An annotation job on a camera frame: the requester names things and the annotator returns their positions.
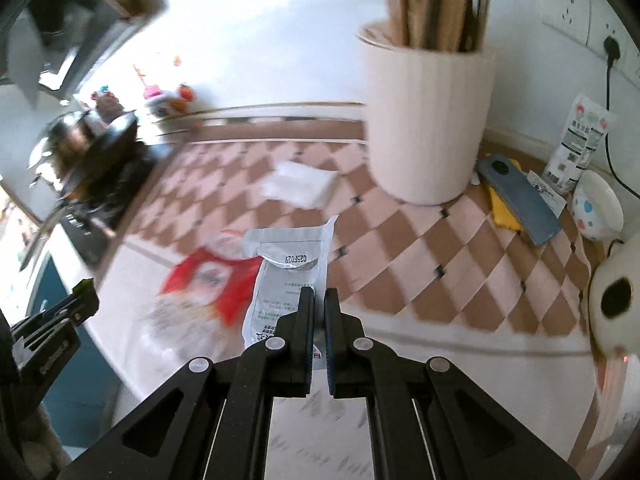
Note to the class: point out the white dotted small bowl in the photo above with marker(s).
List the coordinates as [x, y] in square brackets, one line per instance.
[595, 208]

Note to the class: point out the black frying pan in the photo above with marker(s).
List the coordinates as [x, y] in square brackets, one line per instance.
[103, 153]

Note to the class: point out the folded white paper napkin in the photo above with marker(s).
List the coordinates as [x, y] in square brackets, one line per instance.
[299, 185]

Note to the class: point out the blue grey smartphone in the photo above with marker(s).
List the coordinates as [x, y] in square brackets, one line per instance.
[520, 197]

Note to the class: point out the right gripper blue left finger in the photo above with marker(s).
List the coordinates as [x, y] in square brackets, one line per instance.
[293, 363]

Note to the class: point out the stainless steel stock pot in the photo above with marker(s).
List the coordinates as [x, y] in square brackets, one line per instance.
[61, 145]

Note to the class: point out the silver white foil sachet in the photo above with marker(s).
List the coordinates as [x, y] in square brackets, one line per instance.
[292, 258]

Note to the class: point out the red white sugar bag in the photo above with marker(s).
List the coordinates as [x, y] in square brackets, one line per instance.
[201, 306]

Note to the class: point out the yellow cleaning sponge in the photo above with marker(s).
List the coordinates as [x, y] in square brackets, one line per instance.
[501, 214]

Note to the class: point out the white wall socket strip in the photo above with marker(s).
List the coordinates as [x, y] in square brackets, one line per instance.
[589, 23]

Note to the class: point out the bundle of wooden chopsticks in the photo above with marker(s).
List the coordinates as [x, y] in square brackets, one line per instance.
[437, 25]

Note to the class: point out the cream electric kettle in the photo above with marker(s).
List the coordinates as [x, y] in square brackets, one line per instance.
[614, 292]

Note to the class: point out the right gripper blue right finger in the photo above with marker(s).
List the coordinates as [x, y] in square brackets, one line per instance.
[348, 370]

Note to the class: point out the black range hood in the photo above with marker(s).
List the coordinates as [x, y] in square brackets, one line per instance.
[55, 46]

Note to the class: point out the checkered beige table mat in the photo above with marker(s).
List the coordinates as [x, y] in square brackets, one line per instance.
[425, 280]

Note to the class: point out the cream ribbed utensil holder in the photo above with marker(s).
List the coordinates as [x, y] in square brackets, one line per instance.
[425, 113]

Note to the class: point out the black gas stove top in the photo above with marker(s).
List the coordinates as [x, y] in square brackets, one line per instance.
[90, 225]

